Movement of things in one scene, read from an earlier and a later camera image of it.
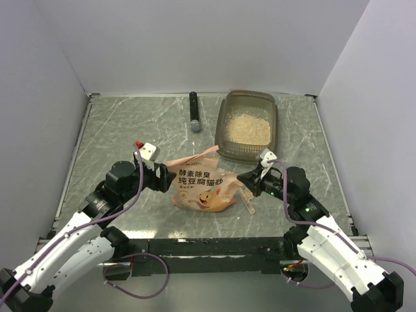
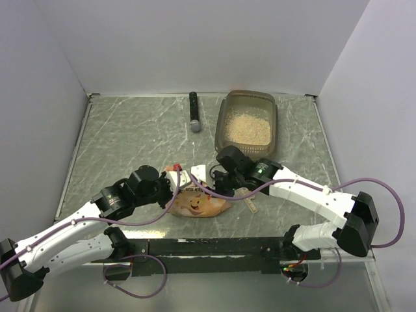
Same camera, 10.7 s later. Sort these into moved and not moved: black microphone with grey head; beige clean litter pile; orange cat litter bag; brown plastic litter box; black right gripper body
Moved: orange cat litter bag; black right gripper body
Not moved: brown plastic litter box; black microphone with grey head; beige clean litter pile
